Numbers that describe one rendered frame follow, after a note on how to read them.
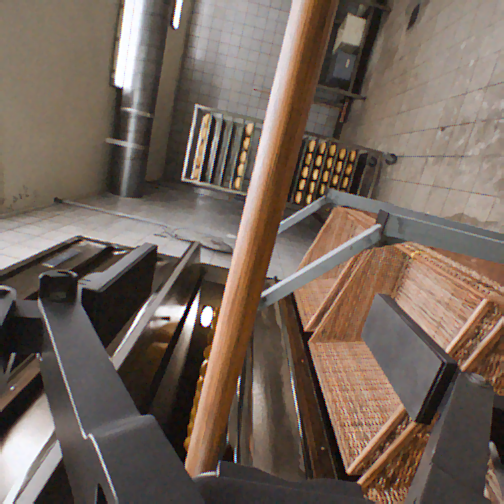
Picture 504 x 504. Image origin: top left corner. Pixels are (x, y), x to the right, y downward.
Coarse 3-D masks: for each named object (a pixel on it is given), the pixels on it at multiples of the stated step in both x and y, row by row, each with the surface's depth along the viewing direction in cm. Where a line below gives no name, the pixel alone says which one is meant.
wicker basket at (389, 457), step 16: (496, 336) 52; (480, 352) 53; (496, 352) 54; (464, 368) 54; (480, 368) 54; (496, 368) 55; (496, 384) 55; (416, 432) 59; (400, 448) 60; (416, 448) 60; (384, 464) 61; (400, 464) 62; (416, 464) 61; (368, 480) 63; (384, 480) 63; (400, 480) 63; (496, 480) 60; (384, 496) 62; (400, 496) 62; (496, 496) 59
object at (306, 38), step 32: (320, 0) 19; (288, 32) 20; (320, 32) 20; (288, 64) 20; (320, 64) 21; (288, 96) 21; (288, 128) 21; (256, 160) 23; (288, 160) 22; (256, 192) 23; (288, 192) 24; (256, 224) 23; (256, 256) 24; (256, 288) 25; (224, 320) 26; (224, 352) 26; (224, 384) 27; (224, 416) 28; (192, 448) 29
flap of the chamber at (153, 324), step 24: (192, 264) 151; (168, 288) 109; (192, 288) 155; (168, 312) 109; (144, 336) 84; (168, 336) 110; (120, 360) 70; (144, 360) 85; (144, 384) 85; (48, 456) 46; (48, 480) 43
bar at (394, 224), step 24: (336, 192) 103; (384, 216) 58; (408, 216) 105; (432, 216) 105; (360, 240) 59; (384, 240) 60; (408, 240) 58; (432, 240) 58; (456, 240) 58; (480, 240) 58; (312, 264) 61; (336, 264) 60; (288, 288) 62; (240, 384) 38; (240, 408) 35; (240, 432) 31; (240, 456) 29
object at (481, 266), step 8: (352, 208) 186; (376, 216) 150; (432, 248) 101; (448, 256) 92; (456, 256) 89; (464, 256) 86; (464, 264) 85; (472, 264) 82; (480, 264) 79; (488, 264) 77; (496, 264) 74; (480, 272) 79; (488, 272) 76; (496, 272) 74; (496, 280) 73; (400, 296) 114; (360, 336) 138; (376, 368) 118
